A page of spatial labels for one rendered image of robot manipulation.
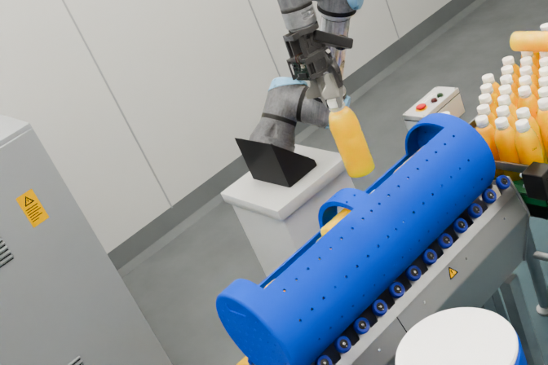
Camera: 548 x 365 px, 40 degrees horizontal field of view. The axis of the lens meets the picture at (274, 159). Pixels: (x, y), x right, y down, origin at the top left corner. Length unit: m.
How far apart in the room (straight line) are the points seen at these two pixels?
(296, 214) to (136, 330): 1.42
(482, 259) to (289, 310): 0.72
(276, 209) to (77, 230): 1.23
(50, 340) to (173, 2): 2.34
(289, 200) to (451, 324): 0.72
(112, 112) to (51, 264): 1.61
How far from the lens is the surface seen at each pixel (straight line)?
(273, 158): 2.37
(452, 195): 2.18
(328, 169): 2.42
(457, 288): 2.28
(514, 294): 2.62
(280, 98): 2.42
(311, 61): 1.76
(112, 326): 3.52
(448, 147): 2.21
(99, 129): 4.69
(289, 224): 2.37
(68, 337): 3.45
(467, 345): 1.81
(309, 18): 1.75
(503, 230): 2.41
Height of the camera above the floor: 2.27
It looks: 25 degrees down
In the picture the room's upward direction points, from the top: 24 degrees counter-clockwise
